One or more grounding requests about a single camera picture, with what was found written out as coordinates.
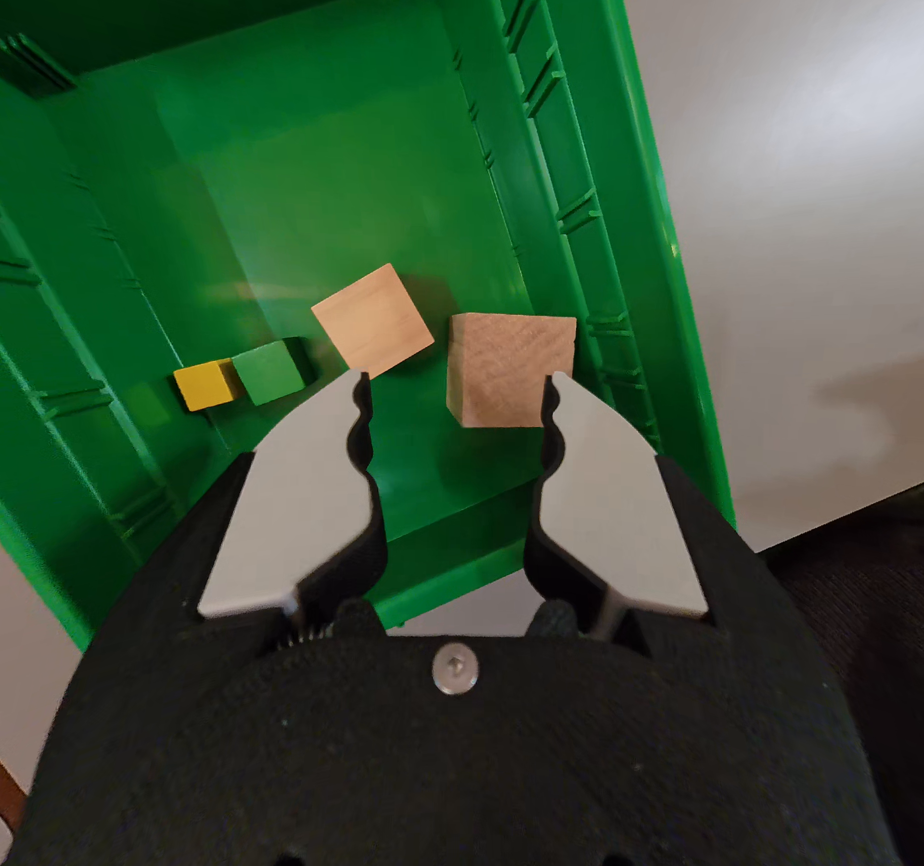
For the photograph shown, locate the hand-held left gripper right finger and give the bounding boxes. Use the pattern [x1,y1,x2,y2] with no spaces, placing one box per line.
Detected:
[523,371,710,639]

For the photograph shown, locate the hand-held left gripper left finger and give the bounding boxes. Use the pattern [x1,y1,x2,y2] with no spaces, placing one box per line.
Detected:
[197,370,389,620]

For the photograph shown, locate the green cube block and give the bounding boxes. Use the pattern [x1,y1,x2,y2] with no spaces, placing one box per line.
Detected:
[231,337,319,407]

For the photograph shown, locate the yellow cube block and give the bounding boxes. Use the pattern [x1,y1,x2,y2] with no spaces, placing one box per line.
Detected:
[173,359,246,413]

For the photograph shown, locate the wooden cube block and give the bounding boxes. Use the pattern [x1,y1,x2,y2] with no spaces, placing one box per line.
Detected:
[446,312,578,429]
[310,263,436,380]

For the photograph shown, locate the green plastic bin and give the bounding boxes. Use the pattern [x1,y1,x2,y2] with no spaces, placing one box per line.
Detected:
[0,0,737,654]

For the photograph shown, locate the white desk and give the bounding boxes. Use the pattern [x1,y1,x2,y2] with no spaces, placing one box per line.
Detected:
[0,0,924,795]

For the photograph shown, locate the person's black sweater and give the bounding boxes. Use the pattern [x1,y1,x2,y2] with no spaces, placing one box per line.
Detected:
[754,479,924,866]

